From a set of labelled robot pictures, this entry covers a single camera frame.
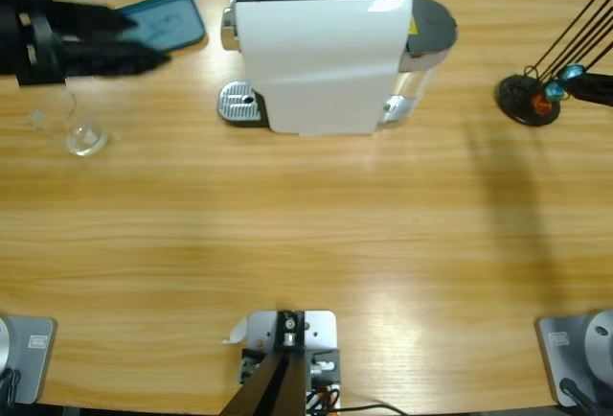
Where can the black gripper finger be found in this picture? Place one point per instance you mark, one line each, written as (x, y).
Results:
(596, 90)

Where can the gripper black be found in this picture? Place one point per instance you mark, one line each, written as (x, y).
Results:
(29, 32)

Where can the clear drinking glass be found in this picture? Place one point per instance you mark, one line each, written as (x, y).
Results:
(88, 140)

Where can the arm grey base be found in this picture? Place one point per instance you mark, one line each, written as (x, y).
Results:
(33, 363)
(558, 353)

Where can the orange coffee capsule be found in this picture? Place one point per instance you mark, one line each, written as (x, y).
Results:
(541, 105)

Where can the white coffee machine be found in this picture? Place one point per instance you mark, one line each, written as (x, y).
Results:
(316, 66)

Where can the teal plastic tray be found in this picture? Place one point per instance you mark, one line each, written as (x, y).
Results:
(177, 23)

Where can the black capsule holder with rods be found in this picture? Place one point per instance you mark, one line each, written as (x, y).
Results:
(515, 99)

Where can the clear water tank black lid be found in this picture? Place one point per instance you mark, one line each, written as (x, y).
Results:
(431, 25)

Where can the white paper tag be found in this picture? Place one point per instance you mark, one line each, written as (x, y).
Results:
(237, 332)

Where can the white block with dark post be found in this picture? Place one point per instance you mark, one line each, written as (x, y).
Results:
(321, 325)

